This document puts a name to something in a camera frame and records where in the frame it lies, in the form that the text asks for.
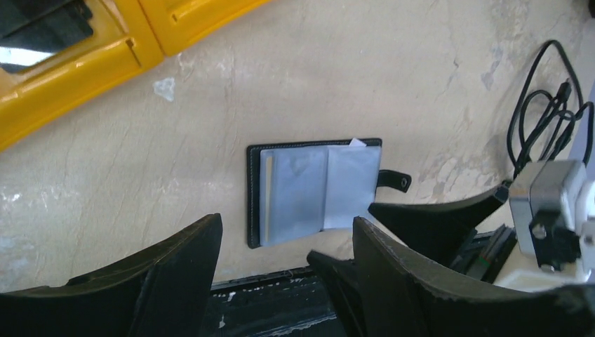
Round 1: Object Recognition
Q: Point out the black usb cable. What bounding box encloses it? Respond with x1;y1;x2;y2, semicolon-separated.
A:
507;39;595;180

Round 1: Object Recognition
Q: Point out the white paper slip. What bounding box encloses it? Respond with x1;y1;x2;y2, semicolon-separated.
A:
349;138;367;147

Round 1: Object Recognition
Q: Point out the yellow plastic bin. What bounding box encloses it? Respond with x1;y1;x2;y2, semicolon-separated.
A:
1;0;259;148

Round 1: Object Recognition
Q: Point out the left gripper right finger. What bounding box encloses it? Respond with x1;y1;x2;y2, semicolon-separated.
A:
353;218;594;336

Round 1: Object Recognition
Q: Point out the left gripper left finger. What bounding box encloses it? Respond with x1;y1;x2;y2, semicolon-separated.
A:
1;213;222;336

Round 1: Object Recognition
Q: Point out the black wallet in bin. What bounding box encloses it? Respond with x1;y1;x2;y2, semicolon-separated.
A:
1;1;93;74

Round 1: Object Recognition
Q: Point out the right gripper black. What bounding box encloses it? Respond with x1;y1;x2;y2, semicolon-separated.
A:
368;181;517;284

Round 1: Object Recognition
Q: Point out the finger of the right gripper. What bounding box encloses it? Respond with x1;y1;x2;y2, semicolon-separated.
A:
307;251;368;336

